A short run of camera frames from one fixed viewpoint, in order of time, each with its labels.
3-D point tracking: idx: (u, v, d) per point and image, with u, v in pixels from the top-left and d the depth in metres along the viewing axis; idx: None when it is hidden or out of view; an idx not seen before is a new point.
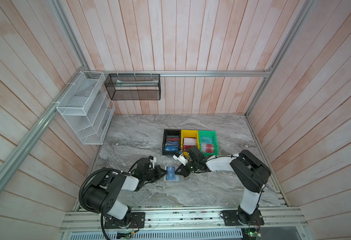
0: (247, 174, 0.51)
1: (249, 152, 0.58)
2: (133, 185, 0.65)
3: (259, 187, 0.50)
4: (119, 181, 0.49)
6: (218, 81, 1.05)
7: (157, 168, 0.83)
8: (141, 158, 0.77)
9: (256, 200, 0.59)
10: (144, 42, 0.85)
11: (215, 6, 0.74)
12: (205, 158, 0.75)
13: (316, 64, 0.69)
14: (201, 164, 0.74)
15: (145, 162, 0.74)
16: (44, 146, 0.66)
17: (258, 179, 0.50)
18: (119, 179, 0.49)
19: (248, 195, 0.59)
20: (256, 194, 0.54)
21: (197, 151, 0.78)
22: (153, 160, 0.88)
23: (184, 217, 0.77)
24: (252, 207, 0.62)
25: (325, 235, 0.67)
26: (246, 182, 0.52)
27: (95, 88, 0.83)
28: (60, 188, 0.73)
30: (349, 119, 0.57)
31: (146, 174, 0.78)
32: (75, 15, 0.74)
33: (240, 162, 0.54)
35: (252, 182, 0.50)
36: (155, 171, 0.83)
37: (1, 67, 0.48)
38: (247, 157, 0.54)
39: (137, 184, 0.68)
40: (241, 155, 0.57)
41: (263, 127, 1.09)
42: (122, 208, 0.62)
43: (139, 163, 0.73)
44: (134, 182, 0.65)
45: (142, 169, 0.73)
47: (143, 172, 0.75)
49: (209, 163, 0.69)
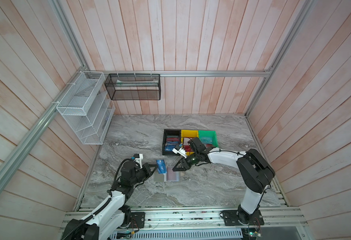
0: (254, 176, 0.50)
1: (257, 151, 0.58)
2: (117, 207, 0.58)
3: (262, 188, 0.49)
4: (90, 234, 0.41)
6: (218, 81, 1.05)
7: (145, 166, 0.75)
8: (123, 164, 0.67)
9: (257, 200, 0.59)
10: (144, 42, 0.85)
11: (215, 6, 0.74)
12: (206, 148, 0.74)
13: (317, 64, 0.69)
14: (201, 154, 0.74)
15: (130, 167, 0.66)
16: (44, 146, 0.66)
17: (263, 180, 0.50)
18: (90, 232, 0.41)
19: (251, 195, 0.58)
20: (259, 194, 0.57)
21: (198, 142, 0.77)
22: (138, 158, 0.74)
23: (184, 217, 0.77)
24: (252, 207, 0.62)
25: (325, 235, 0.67)
26: (249, 181, 0.51)
27: (95, 88, 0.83)
28: (60, 187, 0.73)
30: (349, 119, 0.57)
31: (135, 178, 0.71)
32: (75, 15, 0.74)
33: (247, 162, 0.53)
35: (256, 183, 0.49)
36: (144, 171, 0.75)
37: (1, 67, 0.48)
38: (254, 157, 0.53)
39: (123, 200, 0.61)
40: (248, 153, 0.55)
41: (263, 127, 1.09)
42: (115, 222, 0.60)
43: (122, 170, 0.64)
44: (117, 200, 0.57)
45: (127, 175, 0.65)
47: (130, 179, 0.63)
49: (212, 154, 0.67)
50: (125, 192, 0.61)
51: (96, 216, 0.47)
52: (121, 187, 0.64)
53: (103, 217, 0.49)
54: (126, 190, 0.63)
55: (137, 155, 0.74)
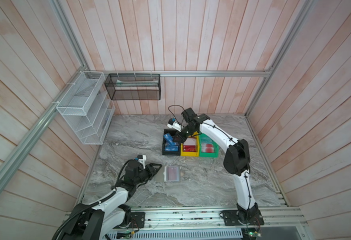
0: (235, 162, 0.57)
1: (246, 142, 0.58)
2: (120, 201, 0.59)
3: (237, 171, 0.59)
4: (95, 219, 0.42)
6: (218, 81, 1.05)
7: (148, 167, 0.77)
8: (128, 163, 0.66)
9: (246, 191, 0.63)
10: (144, 42, 0.85)
11: (215, 6, 0.73)
12: (199, 117, 0.71)
13: (316, 64, 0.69)
14: (192, 121, 0.72)
15: (134, 167, 0.68)
16: (44, 147, 0.65)
17: (241, 166, 0.59)
18: (95, 217, 0.43)
19: (238, 185, 0.64)
20: (241, 179, 0.61)
21: (191, 111, 0.78)
22: (142, 159, 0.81)
23: (184, 217, 0.77)
24: (246, 201, 0.65)
25: (326, 235, 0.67)
26: (228, 164, 0.60)
27: (95, 88, 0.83)
28: (60, 187, 0.73)
30: (349, 119, 0.57)
31: (138, 177, 0.73)
32: (75, 14, 0.74)
33: (236, 150, 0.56)
35: (233, 167, 0.58)
36: (147, 171, 0.77)
37: (0, 67, 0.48)
38: (241, 144, 0.57)
39: (126, 196, 0.62)
40: (239, 144, 0.60)
41: (263, 127, 1.09)
42: (116, 219, 0.60)
43: (127, 169, 0.66)
44: (122, 195, 0.60)
45: (131, 174, 0.67)
47: (133, 177, 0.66)
49: (203, 126, 0.67)
50: (128, 190, 0.63)
51: (101, 204, 0.49)
52: (124, 185, 0.66)
53: (108, 205, 0.50)
54: (129, 188, 0.64)
55: (140, 157, 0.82)
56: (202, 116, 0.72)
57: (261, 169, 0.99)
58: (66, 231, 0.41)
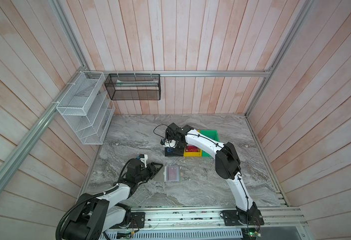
0: (226, 167, 0.57)
1: (232, 144, 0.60)
2: (122, 196, 0.60)
3: (229, 175, 0.58)
4: (101, 208, 0.44)
6: (218, 81, 1.05)
7: (149, 166, 0.78)
8: (130, 161, 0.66)
9: (241, 192, 0.63)
10: (144, 42, 0.85)
11: (215, 6, 0.73)
12: (182, 129, 0.72)
13: (316, 64, 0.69)
14: (177, 134, 0.73)
15: (136, 165, 0.69)
16: (44, 146, 0.66)
17: (232, 168, 0.59)
18: (100, 206, 0.44)
19: (233, 188, 0.64)
20: (235, 182, 0.61)
21: (174, 125, 0.79)
22: (143, 158, 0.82)
23: (184, 217, 0.77)
24: (244, 202, 0.65)
25: (325, 235, 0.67)
26: (220, 170, 0.60)
27: (95, 88, 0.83)
28: (59, 187, 0.73)
30: (349, 119, 0.57)
31: (139, 175, 0.74)
32: (75, 15, 0.74)
33: (224, 154, 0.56)
35: (224, 171, 0.57)
36: (148, 170, 0.78)
37: (0, 67, 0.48)
38: (228, 148, 0.58)
39: (128, 192, 0.63)
40: (226, 147, 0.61)
41: (263, 127, 1.09)
42: (117, 216, 0.61)
43: (129, 167, 0.68)
44: (125, 191, 0.61)
45: (133, 172, 0.68)
47: (135, 175, 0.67)
49: (188, 136, 0.68)
50: (130, 187, 0.64)
51: (106, 195, 0.51)
52: (126, 182, 0.67)
53: (111, 197, 0.52)
54: (130, 186, 0.64)
55: (141, 155, 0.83)
56: (186, 127, 0.73)
57: (261, 169, 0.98)
58: (71, 219, 0.42)
